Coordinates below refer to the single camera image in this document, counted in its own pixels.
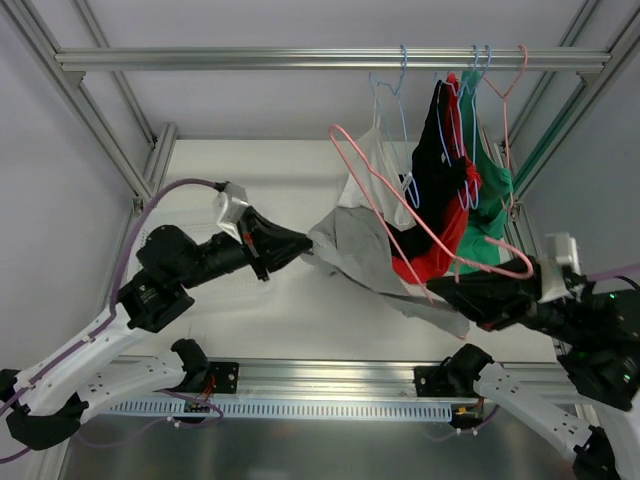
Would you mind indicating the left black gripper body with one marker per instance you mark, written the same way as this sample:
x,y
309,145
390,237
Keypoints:
x,y
255,245

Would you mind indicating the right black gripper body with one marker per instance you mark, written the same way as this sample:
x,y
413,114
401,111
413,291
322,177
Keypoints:
x,y
531,301

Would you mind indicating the grey tank top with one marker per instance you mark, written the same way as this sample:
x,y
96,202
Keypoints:
x,y
353,243

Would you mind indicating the white tank top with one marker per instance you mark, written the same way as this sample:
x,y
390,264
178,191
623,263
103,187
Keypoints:
x,y
377,148

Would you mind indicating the light blue hanger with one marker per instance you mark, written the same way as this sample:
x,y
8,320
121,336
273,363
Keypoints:
x,y
402,156

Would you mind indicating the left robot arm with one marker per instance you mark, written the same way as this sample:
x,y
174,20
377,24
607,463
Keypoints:
x,y
49,402

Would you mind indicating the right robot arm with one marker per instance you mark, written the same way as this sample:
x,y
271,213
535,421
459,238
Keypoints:
x,y
602,333

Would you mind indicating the red tank top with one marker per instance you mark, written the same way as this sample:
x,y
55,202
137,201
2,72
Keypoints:
x,y
412,271

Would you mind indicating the green tank top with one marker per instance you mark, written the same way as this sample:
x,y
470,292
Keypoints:
x,y
489,219

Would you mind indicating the pink hanger with green top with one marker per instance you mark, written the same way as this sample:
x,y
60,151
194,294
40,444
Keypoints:
x,y
509,204

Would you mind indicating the black tank top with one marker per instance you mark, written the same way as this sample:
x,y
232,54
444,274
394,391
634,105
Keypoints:
x,y
438,185

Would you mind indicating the white plastic basket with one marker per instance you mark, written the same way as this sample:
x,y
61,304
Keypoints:
x,y
198,221

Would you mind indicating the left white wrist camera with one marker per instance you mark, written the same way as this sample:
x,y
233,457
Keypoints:
x,y
229,207

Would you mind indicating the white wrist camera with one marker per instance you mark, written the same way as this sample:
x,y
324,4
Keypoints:
x,y
557,267
229,207

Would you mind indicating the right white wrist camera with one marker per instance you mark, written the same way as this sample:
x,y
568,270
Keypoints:
x,y
557,267

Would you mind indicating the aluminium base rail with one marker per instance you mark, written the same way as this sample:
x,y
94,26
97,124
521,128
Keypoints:
x,y
352,380

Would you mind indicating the white slotted cable duct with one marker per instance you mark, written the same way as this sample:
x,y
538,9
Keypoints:
x,y
280,409

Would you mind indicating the aluminium frame right posts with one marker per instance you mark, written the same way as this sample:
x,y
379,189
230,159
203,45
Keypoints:
x,y
560,100

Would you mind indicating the aluminium frame posts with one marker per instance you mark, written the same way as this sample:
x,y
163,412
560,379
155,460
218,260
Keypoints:
x,y
560,100
41,46

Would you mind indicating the aluminium hanging rail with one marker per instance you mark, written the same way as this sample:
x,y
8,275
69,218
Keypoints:
x,y
159,59

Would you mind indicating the aluminium frame left posts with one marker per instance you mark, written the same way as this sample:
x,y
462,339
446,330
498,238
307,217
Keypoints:
x,y
41,46

